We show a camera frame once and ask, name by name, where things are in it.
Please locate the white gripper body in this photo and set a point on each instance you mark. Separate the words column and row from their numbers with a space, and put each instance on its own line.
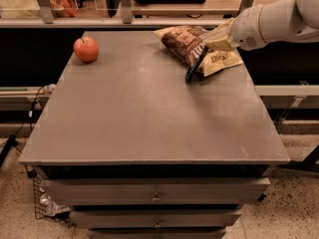
column 246, row 28

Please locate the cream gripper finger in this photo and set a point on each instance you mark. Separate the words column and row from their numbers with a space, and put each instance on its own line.
column 221, row 32
column 225, row 43

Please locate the blue rxbar blueberry bar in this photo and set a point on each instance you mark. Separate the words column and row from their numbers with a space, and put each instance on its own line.
column 191, row 71

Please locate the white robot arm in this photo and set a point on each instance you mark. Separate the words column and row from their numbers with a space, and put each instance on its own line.
column 292, row 21

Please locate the brown chip bag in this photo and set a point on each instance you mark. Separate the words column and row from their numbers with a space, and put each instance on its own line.
column 186, row 43

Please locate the orange snack bag on shelf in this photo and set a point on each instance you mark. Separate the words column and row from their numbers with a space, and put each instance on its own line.
column 64, row 8

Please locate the grey drawer cabinet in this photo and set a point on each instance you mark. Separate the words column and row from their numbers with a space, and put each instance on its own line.
column 136, row 152

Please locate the red apple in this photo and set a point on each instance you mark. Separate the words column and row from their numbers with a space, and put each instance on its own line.
column 86, row 49

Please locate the metal shelf rail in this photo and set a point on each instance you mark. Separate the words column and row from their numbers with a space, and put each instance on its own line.
column 37, row 14

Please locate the wire mesh basket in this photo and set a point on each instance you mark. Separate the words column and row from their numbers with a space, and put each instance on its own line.
column 44, row 207

